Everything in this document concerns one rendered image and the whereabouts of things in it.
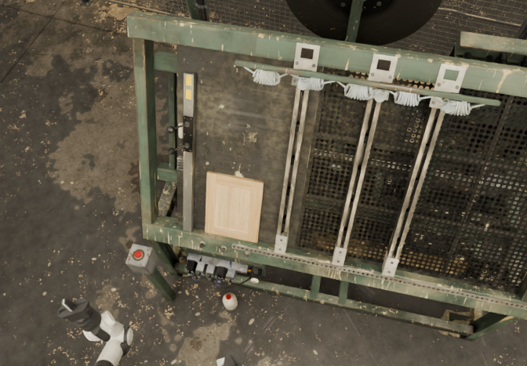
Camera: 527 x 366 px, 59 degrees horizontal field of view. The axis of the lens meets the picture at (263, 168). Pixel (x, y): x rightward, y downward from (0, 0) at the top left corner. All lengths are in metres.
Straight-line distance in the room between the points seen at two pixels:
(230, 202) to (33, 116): 2.66
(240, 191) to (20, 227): 2.20
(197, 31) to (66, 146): 2.53
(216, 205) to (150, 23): 1.03
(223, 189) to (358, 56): 1.02
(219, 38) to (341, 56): 0.54
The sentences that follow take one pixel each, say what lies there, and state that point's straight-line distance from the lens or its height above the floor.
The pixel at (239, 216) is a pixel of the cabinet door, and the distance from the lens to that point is 2.62.
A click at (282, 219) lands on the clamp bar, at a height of 1.12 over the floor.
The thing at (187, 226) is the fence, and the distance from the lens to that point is 2.74.
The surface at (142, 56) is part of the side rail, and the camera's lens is 2.35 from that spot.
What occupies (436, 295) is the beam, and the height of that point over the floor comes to 0.83.
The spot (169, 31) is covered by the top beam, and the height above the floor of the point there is 1.93.
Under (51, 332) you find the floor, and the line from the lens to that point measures 3.82.
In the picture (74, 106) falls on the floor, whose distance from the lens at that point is 4.69.
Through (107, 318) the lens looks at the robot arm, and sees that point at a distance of 2.15.
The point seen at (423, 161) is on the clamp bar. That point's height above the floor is 1.52.
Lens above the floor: 3.41
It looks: 60 degrees down
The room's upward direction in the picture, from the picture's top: 3 degrees counter-clockwise
